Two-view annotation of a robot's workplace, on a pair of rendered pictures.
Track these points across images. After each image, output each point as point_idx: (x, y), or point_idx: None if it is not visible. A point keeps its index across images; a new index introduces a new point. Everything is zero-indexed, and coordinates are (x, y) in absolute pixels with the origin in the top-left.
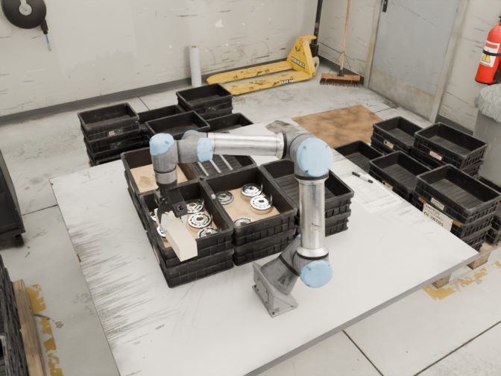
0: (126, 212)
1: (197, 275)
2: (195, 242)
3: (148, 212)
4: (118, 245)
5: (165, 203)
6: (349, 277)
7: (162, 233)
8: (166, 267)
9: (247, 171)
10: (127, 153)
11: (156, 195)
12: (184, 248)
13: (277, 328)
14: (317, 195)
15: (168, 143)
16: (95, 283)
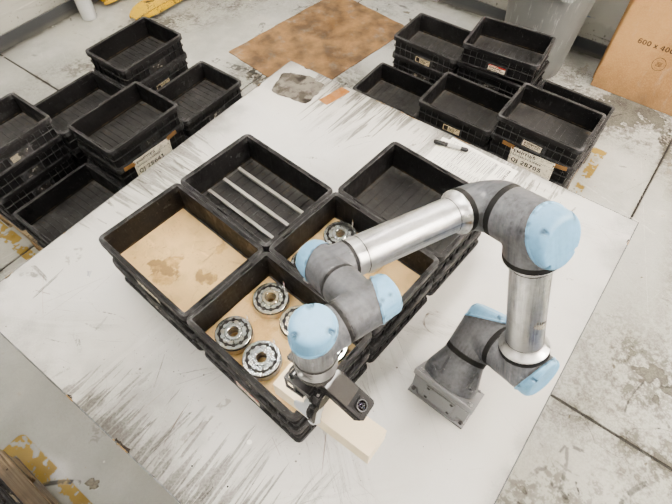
0: (148, 325)
1: None
2: (385, 430)
3: (222, 349)
4: (173, 393)
5: (323, 398)
6: None
7: (256, 369)
8: (294, 428)
9: (325, 206)
10: (110, 233)
11: (294, 386)
12: (374, 449)
13: (476, 443)
14: (548, 285)
15: (335, 331)
16: (178, 483)
